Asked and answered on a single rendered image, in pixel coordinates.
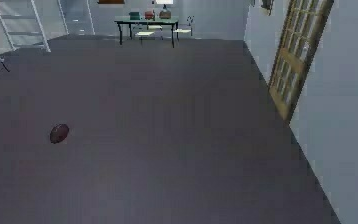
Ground dark red basketball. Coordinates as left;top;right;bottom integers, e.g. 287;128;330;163
49;123;70;145

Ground white seat black chair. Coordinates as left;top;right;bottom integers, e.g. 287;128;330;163
173;15;195;37
148;24;164;40
134;30;156;44

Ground green table with black legs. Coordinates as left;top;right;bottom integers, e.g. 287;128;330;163
114;16;180;49

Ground wooden glazed room door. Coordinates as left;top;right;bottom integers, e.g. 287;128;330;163
267;0;335;125

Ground white ladder shelf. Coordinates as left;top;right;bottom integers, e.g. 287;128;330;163
0;0;52;53

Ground dark wall fixture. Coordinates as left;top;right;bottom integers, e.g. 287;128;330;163
260;0;275;17

